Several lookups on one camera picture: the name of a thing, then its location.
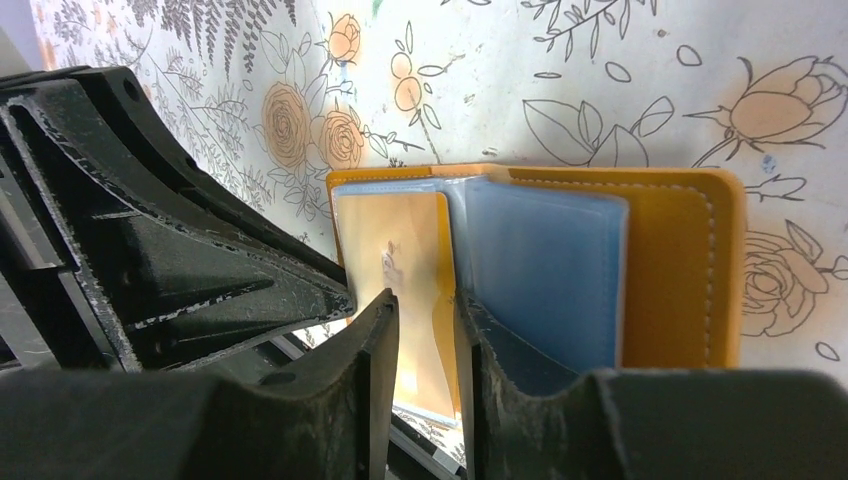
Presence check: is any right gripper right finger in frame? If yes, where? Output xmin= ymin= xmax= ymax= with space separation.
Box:
xmin=455 ymin=291 xmax=847 ymax=479

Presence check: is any floral tablecloth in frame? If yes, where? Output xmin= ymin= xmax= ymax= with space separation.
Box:
xmin=31 ymin=1 xmax=847 ymax=380

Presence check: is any orange leather card holder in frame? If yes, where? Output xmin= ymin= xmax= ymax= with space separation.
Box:
xmin=327 ymin=163 xmax=745 ymax=373

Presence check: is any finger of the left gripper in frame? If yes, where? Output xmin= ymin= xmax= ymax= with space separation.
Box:
xmin=68 ymin=66 xmax=347 ymax=286

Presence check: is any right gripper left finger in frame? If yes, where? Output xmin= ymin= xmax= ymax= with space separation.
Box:
xmin=1 ymin=290 xmax=399 ymax=479

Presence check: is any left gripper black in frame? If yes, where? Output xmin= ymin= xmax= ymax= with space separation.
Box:
xmin=1 ymin=78 xmax=354 ymax=371

